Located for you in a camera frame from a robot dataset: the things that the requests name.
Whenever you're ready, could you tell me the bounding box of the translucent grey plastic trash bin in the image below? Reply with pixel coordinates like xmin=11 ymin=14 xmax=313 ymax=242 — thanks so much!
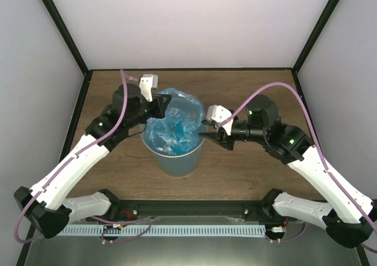
xmin=139 ymin=124 xmax=205 ymax=178

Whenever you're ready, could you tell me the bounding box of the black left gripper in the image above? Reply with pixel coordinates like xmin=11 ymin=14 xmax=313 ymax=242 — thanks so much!
xmin=127 ymin=94 xmax=172 ymax=129

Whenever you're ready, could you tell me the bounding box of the light blue slotted cable duct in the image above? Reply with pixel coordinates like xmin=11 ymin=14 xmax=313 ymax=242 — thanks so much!
xmin=59 ymin=224 xmax=266 ymax=238

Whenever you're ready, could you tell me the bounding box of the black aluminium front rail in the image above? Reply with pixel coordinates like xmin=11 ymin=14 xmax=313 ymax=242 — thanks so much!
xmin=67 ymin=199 xmax=295 ymax=216

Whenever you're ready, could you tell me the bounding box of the black frame post left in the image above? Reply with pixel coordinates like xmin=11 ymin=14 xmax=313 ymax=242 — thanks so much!
xmin=31 ymin=0 xmax=90 ymax=75

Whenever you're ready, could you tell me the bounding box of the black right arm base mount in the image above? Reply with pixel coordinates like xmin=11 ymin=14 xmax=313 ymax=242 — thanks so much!
xmin=243 ymin=188 xmax=286 ymax=222

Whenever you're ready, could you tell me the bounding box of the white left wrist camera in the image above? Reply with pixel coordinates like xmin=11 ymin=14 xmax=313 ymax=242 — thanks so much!
xmin=139 ymin=74 xmax=158 ymax=102

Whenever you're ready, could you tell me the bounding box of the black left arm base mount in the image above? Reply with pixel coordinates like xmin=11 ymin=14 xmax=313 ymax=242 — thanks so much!
xmin=99 ymin=189 xmax=138 ymax=222

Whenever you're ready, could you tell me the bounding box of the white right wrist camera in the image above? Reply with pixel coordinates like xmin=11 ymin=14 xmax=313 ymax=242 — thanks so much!
xmin=206 ymin=105 xmax=234 ymax=136

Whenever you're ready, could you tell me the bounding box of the black frame post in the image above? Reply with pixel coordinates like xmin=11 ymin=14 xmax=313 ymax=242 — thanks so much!
xmin=31 ymin=0 xmax=90 ymax=75
xmin=293 ymin=0 xmax=350 ymax=72

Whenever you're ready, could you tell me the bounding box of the black frame post right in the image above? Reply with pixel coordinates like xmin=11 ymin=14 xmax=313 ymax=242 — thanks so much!
xmin=293 ymin=0 xmax=350 ymax=72

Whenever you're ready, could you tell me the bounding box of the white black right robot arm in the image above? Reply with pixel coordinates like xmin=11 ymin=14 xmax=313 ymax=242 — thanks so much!
xmin=201 ymin=94 xmax=376 ymax=248

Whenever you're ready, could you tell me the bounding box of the blue translucent plastic trash bag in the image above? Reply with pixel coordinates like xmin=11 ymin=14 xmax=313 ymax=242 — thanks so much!
xmin=143 ymin=88 xmax=204 ymax=156

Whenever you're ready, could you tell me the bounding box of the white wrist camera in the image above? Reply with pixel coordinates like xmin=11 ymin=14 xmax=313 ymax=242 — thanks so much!
xmin=139 ymin=74 xmax=158 ymax=102
xmin=206 ymin=105 xmax=234 ymax=136

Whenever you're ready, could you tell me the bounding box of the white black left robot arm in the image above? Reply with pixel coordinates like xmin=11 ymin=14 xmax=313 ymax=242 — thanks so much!
xmin=14 ymin=84 xmax=171 ymax=238

